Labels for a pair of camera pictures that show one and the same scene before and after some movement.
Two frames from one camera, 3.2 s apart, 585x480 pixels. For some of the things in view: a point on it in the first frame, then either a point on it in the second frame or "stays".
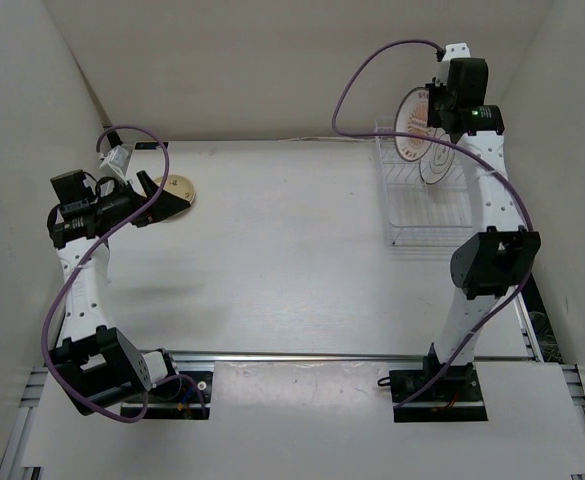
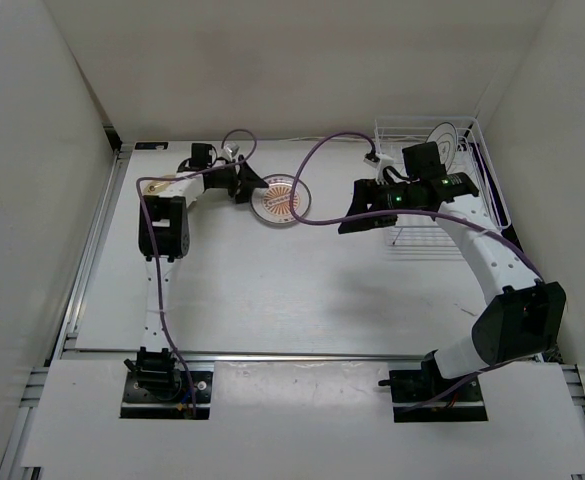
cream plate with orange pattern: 411,116 to 272,204
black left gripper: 165,205 to 245,180
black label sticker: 150,145 stays
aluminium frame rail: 335,356 stays
